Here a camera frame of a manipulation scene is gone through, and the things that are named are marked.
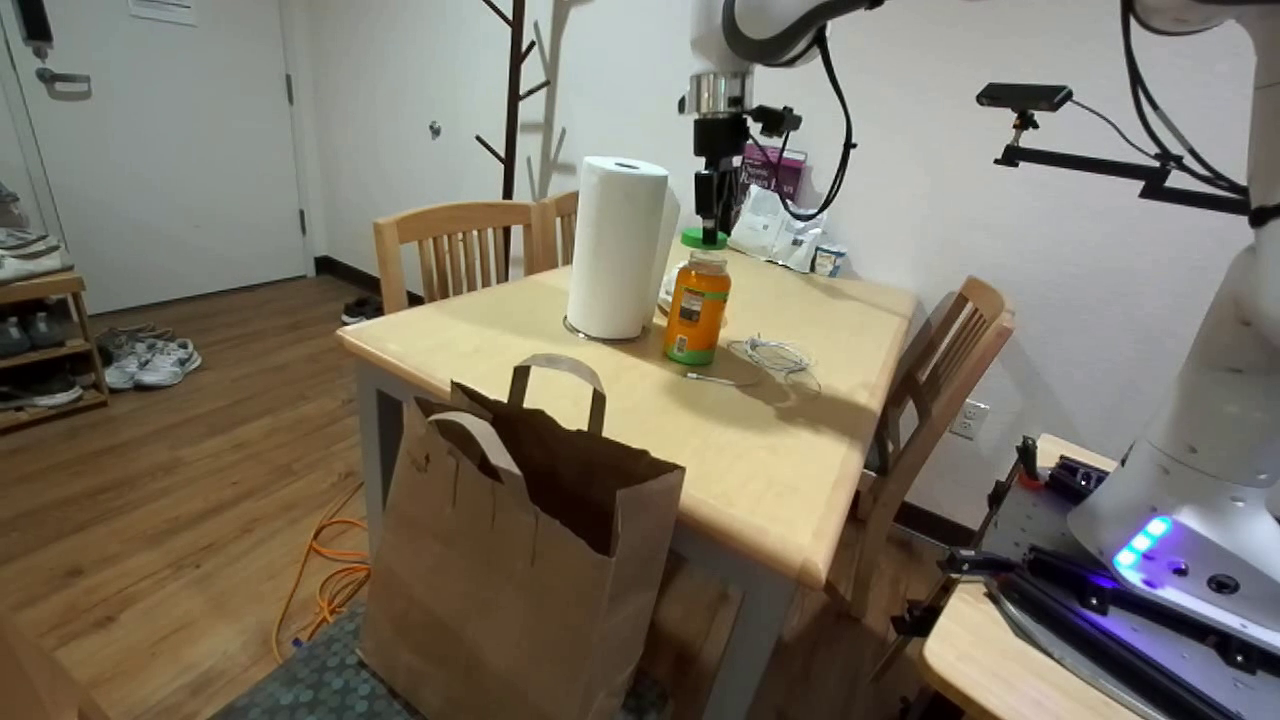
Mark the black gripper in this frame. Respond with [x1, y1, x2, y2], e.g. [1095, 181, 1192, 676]
[686, 108, 756, 247]

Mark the orange juice bottle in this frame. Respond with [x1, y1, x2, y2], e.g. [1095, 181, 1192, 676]
[658, 247, 735, 380]

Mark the white paper towel roll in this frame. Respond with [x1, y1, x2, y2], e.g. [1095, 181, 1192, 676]
[563, 150, 677, 343]

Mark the light wooden slat chair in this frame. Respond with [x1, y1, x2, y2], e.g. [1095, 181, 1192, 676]
[518, 189, 584, 279]
[794, 273, 1018, 673]
[367, 196, 541, 319]

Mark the black coat rack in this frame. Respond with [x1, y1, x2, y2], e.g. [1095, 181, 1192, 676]
[472, 0, 569, 277]

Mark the black orange bar clamp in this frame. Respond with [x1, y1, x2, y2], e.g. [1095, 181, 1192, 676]
[886, 542, 1023, 641]

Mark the brown paper bag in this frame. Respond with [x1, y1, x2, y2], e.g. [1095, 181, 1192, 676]
[355, 352, 686, 720]

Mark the black red bar clamp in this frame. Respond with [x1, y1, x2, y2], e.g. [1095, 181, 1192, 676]
[1006, 430, 1113, 507]

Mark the grey metal mounting plate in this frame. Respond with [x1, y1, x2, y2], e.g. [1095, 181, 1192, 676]
[984, 457, 1280, 720]

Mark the small wooden robot table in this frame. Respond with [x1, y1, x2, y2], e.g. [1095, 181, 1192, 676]
[917, 430, 1280, 720]

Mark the long black bar clamp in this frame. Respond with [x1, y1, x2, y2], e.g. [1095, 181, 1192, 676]
[991, 548, 1280, 720]

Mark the white entrance door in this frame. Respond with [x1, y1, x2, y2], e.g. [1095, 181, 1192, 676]
[0, 0, 313, 317]

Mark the white floor sneaker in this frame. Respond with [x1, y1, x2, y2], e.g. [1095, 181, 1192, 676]
[96, 336, 173, 395]
[132, 330, 208, 391]

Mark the grey patterned rug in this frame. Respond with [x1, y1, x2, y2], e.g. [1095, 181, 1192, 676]
[213, 605, 416, 720]

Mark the wooden shoe rack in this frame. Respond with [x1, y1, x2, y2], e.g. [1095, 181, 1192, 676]
[0, 265, 112, 437]

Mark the white grey sneaker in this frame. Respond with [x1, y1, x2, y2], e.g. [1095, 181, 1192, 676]
[0, 184, 69, 286]

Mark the dark shoe pair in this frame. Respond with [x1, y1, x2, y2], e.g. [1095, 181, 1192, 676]
[0, 311, 72, 359]

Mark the grey low shoe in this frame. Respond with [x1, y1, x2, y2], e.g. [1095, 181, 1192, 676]
[0, 377, 89, 411]

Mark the black door lock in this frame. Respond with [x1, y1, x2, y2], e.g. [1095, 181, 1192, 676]
[12, 0, 55, 52]

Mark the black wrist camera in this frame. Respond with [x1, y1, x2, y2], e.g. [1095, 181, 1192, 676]
[742, 98, 806, 140]

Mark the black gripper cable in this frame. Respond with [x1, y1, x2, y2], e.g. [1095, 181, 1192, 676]
[774, 33, 859, 225]

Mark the white wall outlet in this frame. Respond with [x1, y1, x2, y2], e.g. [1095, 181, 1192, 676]
[947, 395, 996, 449]

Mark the black exterior camera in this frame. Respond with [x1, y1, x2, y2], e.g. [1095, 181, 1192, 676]
[971, 78, 1075, 117]

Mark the black camera boom stand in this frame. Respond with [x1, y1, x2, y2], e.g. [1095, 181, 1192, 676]
[991, 102, 1280, 228]

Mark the orange extension cord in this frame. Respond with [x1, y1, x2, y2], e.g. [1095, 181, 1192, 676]
[271, 485, 375, 662]

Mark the silver door handle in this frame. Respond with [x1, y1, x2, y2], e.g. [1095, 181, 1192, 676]
[30, 63, 96, 102]

